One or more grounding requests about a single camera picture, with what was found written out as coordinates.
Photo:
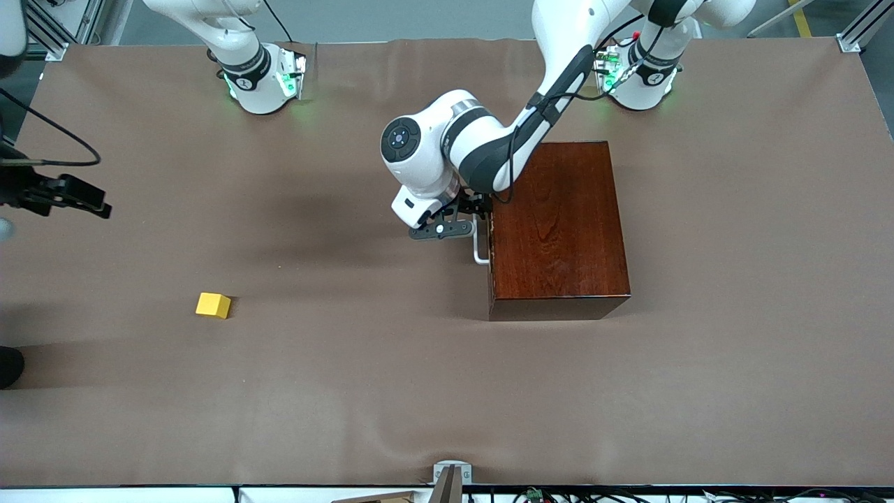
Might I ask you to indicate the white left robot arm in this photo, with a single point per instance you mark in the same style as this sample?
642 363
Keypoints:
426 154

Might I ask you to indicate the yellow block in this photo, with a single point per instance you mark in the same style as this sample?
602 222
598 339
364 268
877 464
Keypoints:
211 305

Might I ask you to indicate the brown table cloth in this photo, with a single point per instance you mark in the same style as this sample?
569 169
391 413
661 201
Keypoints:
314 391

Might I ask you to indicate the aluminium frame profile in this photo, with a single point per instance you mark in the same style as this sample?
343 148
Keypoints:
52 38
862 28

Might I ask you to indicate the dark wooden cabinet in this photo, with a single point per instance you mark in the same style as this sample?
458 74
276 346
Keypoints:
559 244

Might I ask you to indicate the black round object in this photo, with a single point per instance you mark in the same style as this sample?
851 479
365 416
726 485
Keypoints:
8 367

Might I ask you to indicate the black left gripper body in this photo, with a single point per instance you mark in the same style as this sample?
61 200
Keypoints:
472 204

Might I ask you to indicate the silver metal clamp bracket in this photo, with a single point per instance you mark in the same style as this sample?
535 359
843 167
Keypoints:
452 469

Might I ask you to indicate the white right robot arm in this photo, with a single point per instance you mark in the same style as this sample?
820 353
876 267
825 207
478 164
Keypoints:
244 42

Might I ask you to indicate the grey mounting post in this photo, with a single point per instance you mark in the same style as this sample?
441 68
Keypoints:
445 489

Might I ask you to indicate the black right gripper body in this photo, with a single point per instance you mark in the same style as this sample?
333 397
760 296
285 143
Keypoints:
21 188

